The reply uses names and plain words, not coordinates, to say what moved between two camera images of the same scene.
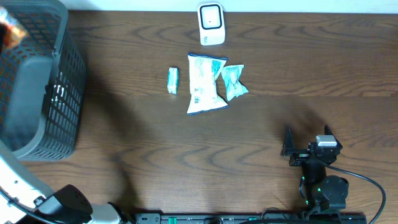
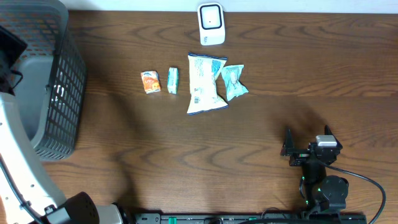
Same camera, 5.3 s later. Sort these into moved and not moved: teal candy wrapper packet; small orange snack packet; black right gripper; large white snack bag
Moved: small orange snack packet
Not moved: black right gripper; large white snack bag; teal candy wrapper packet
